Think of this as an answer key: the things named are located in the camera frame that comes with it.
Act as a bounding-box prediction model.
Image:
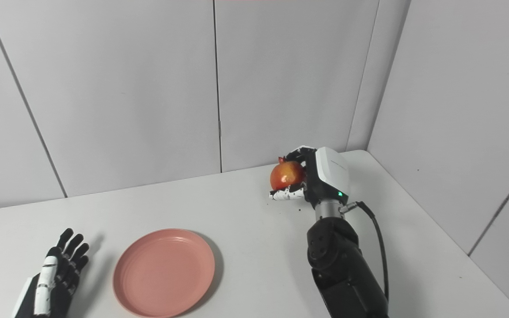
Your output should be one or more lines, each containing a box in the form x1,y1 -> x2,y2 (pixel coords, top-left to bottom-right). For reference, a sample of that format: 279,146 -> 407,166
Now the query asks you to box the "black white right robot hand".
269,146 -> 351,209

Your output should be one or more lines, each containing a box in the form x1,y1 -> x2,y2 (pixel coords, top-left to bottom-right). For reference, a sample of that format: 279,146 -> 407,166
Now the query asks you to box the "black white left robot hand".
12,228 -> 90,318

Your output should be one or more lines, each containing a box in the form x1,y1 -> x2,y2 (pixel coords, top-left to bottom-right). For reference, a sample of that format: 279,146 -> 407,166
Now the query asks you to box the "red pomegranate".
270,157 -> 306,191

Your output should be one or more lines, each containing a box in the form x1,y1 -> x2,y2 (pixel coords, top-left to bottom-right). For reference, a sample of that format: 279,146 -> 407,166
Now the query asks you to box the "pink round plate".
113,228 -> 216,318

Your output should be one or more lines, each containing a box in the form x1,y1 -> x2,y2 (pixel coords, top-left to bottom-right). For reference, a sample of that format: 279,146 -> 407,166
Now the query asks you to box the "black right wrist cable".
340,201 -> 390,302

